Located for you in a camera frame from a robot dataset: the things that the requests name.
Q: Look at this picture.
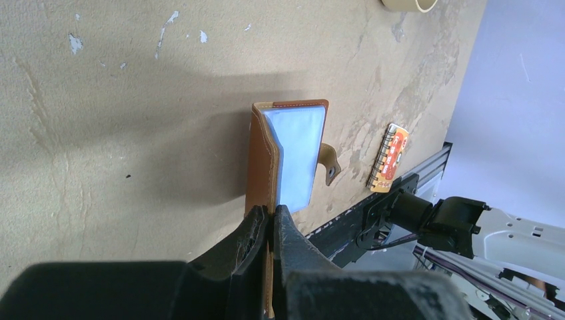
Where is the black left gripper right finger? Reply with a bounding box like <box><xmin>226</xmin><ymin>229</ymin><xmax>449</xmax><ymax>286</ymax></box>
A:
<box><xmin>273</xmin><ymin>205</ymin><xmax>472</xmax><ymax>319</ymax></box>

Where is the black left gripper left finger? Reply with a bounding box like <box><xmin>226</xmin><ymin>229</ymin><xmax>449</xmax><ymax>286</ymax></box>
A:
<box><xmin>1</xmin><ymin>206</ymin><xmax>270</xmax><ymax>319</ymax></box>

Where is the brown leather card holder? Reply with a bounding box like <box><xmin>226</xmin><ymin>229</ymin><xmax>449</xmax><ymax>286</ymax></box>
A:
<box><xmin>245</xmin><ymin>99</ymin><xmax>341</xmax><ymax>319</ymax></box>

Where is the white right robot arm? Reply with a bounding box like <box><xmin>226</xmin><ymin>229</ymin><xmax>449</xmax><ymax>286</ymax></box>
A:
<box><xmin>384</xmin><ymin>191</ymin><xmax>564</xmax><ymax>319</ymax></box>

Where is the orange spiral notebook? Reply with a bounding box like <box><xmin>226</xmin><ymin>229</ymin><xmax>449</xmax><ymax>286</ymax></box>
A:
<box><xmin>366</xmin><ymin>123</ymin><xmax>409</xmax><ymax>193</ymax></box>

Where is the beige oval tray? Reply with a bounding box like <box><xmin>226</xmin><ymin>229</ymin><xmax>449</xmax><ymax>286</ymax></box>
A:
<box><xmin>382</xmin><ymin>0</ymin><xmax>438</xmax><ymax>13</ymax></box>

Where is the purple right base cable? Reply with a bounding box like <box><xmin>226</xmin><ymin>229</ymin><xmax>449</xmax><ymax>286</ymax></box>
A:
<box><xmin>412</xmin><ymin>245</ymin><xmax>565</xmax><ymax>320</ymax></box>

